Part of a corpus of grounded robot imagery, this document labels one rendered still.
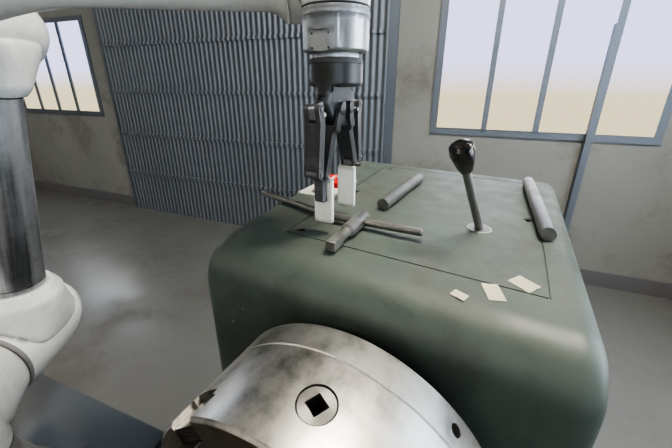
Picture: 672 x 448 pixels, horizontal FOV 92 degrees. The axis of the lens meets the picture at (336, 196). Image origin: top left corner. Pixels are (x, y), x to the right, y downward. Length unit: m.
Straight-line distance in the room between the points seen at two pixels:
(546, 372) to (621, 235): 2.74
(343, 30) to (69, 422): 0.99
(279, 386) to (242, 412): 0.03
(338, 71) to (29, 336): 0.77
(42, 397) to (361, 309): 0.92
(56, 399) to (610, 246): 3.10
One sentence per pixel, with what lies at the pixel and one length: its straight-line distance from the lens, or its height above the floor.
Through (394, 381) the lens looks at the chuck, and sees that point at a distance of 0.33.
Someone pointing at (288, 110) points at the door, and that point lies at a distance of 2.97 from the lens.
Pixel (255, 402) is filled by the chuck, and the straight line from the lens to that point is 0.31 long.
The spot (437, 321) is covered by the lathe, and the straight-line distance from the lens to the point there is 0.37.
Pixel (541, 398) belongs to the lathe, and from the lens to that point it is 0.38.
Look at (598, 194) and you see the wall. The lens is 2.93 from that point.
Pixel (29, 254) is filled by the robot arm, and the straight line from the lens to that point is 0.87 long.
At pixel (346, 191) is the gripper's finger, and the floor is 1.30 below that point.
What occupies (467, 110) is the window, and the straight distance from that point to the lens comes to 2.64.
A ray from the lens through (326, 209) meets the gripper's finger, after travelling 0.48.
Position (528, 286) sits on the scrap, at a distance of 0.43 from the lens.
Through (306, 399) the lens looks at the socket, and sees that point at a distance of 0.30.
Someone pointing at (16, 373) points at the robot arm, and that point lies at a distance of 0.89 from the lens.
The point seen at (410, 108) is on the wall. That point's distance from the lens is 2.68.
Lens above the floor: 1.47
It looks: 20 degrees down
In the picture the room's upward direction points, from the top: straight up
